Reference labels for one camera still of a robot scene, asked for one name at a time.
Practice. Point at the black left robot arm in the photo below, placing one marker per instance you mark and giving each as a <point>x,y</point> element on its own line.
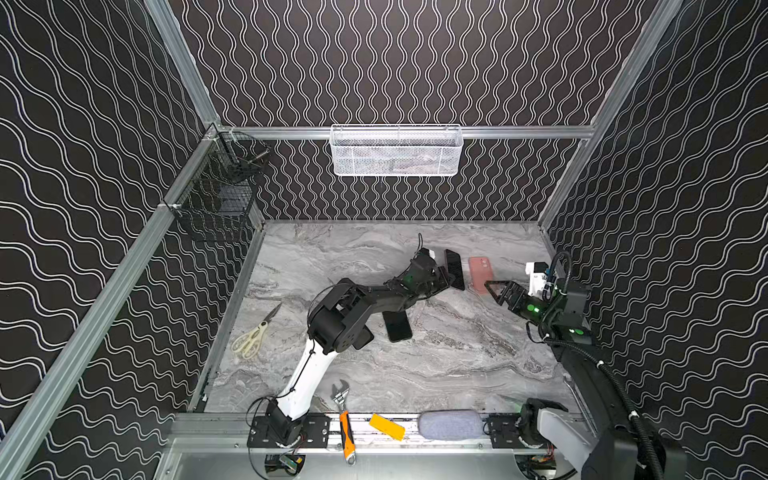
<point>337,323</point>

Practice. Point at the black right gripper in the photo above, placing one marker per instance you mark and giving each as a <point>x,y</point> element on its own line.
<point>519,299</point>

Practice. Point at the black wire basket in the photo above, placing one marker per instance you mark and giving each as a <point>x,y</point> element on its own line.
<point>217,206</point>

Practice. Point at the black phone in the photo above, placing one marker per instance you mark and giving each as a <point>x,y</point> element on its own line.
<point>397,326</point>

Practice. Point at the orange handled adjustable wrench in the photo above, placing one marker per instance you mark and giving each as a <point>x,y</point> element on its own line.
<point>339,396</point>

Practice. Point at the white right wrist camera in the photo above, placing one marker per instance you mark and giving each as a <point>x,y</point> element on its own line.
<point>541,280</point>

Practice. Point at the grey fabric pouch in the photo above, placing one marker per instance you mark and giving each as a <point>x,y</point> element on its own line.
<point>450,425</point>

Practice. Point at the scissors with pale handles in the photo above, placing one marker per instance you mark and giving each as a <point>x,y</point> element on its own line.
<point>248,344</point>

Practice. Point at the white mesh basket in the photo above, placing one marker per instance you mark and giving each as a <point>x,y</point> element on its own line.
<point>390,150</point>

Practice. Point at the pink phone case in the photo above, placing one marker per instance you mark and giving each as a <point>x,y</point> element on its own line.
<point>480,272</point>

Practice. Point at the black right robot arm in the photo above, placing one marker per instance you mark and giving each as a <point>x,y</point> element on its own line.
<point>614,441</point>

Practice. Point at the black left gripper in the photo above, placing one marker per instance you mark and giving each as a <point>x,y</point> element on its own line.
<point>437,274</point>

